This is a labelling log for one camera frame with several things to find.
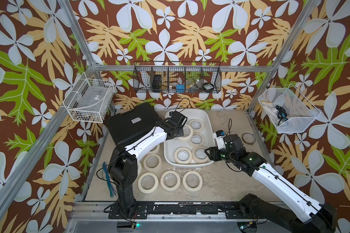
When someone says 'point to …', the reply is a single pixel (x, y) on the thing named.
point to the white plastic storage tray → (171, 145)
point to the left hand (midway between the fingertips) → (179, 129)
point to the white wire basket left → (88, 99)
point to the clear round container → (194, 84)
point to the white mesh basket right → (289, 112)
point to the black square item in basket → (208, 87)
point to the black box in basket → (156, 83)
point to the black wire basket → (177, 76)
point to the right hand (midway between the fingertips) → (207, 149)
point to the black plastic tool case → (131, 124)
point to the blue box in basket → (180, 89)
